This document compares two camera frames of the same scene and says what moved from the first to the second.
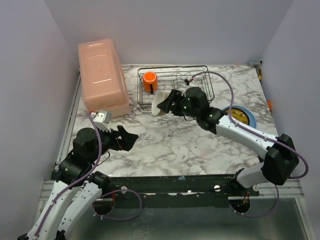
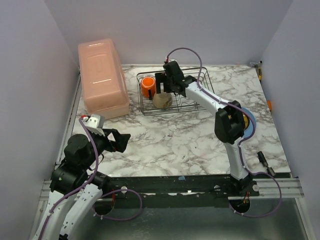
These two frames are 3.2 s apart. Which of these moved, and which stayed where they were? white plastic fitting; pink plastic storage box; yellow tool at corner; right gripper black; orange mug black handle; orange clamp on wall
Moved: right gripper black; orange mug black handle
Stayed: yellow tool at corner; orange clamp on wall; white plastic fitting; pink plastic storage box
